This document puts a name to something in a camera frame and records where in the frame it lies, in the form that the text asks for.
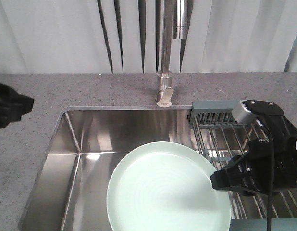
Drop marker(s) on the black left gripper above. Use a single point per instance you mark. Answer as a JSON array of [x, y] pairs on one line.
[[13, 105]]

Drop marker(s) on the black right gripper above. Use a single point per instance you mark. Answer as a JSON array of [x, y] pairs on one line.
[[269, 166]]

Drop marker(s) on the light green round plate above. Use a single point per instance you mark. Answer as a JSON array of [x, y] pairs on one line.
[[165, 186]]

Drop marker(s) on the grey roll-up drying rack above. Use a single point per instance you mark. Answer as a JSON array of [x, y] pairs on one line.
[[219, 138]]

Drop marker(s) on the white pleated curtain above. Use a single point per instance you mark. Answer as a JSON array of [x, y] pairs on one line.
[[124, 36]]

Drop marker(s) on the stainless steel sink basin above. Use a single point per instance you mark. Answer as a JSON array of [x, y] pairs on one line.
[[87, 145]]

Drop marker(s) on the stainless steel faucet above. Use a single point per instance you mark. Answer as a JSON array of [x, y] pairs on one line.
[[175, 26]]

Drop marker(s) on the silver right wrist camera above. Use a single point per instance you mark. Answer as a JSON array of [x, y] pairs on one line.
[[246, 111]]

